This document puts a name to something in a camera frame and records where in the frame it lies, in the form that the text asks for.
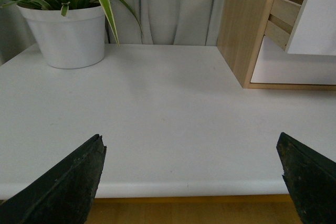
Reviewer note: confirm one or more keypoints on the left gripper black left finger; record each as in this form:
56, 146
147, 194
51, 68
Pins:
65, 193

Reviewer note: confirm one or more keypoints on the white plastic flower pot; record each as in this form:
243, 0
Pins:
68, 42

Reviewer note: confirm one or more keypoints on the grey curtain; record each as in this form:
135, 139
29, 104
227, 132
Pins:
157, 22

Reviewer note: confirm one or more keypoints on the white drawer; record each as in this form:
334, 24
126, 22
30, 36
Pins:
275, 66
306, 29

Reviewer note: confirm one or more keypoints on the light wooden drawer cabinet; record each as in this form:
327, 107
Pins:
240, 36

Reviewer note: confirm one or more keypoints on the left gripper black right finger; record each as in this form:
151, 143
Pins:
310, 179

